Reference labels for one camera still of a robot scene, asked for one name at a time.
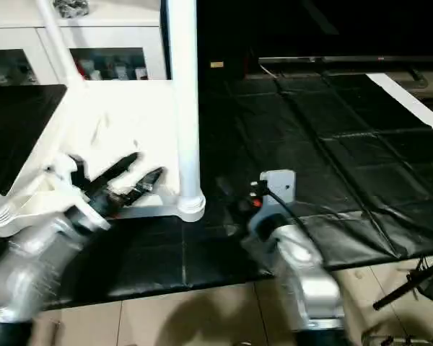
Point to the white plastic children's table top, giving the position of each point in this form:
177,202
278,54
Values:
130,122

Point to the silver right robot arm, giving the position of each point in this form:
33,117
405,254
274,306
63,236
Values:
303,274

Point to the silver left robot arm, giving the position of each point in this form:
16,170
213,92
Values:
29,267

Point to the black work mat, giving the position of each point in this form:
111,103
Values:
310,144

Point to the red bottle in cabinet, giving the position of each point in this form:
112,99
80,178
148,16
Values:
81,71

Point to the small beige tag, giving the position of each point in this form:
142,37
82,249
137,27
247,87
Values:
216,65

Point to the white glass-door cabinet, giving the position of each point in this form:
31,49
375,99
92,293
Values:
115,32

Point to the dark object on cabinet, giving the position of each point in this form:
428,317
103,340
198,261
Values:
72,8

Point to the black metal bar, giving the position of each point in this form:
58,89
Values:
346,60

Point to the white flat board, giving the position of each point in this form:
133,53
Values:
411,101

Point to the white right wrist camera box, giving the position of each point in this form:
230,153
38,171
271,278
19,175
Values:
278,184

